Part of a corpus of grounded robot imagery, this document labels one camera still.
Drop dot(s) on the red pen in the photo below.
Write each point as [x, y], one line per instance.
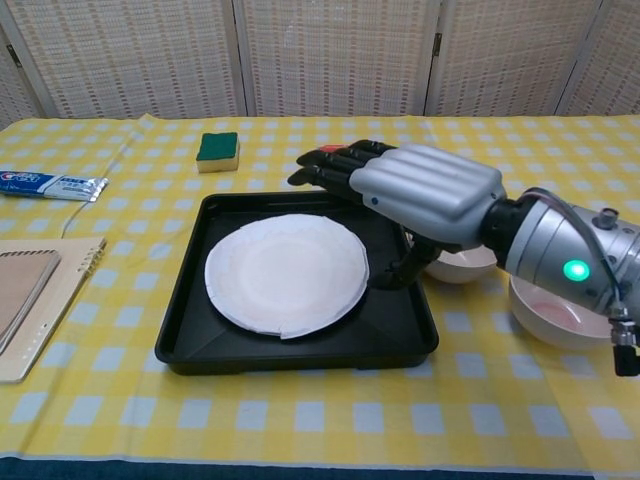
[331, 148]

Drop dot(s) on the plain beige bowl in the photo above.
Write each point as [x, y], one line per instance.
[460, 270]

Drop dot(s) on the woven folding screen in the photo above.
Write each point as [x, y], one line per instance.
[340, 55]

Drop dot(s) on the beige bowl with pink stain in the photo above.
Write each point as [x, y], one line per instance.
[550, 325]

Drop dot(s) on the green yellow sponge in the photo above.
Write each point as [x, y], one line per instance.
[218, 147]

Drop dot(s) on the white paper plate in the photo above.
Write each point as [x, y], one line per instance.
[285, 270]

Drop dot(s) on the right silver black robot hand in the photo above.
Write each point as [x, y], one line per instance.
[430, 190]

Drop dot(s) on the blue white toothpaste tube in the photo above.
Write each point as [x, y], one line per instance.
[45, 184]

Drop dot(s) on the yellow white checkered tablecloth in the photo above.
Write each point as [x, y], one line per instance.
[320, 420]

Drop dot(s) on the wooden board with notebook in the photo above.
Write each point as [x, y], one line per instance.
[60, 300]

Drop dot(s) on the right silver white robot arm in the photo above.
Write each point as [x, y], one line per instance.
[550, 240]

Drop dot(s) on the black square plastic tray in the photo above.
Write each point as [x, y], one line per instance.
[210, 350]

